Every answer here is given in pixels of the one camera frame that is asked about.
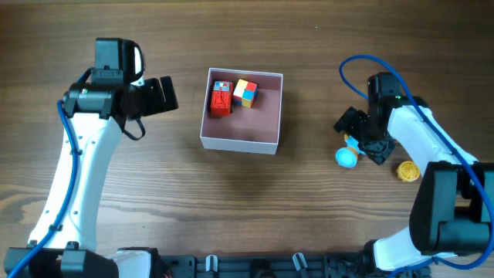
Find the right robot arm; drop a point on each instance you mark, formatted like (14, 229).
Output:
(449, 217)

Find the pink open cardboard box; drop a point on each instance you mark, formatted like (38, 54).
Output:
(253, 130)

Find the yellow round toy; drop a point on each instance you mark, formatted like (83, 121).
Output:
(408, 171)

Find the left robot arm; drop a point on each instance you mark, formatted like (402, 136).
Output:
(94, 112)

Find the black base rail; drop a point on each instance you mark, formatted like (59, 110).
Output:
(327, 266)

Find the blue orange toy figure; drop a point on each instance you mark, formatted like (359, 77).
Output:
(348, 156)

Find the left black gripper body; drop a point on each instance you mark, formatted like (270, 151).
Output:
(151, 100)

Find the red toy fire truck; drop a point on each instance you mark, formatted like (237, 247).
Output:
(221, 99)

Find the multicolour puzzle cube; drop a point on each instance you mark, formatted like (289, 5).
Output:
(244, 93)

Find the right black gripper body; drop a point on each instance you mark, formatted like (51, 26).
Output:
(370, 140)

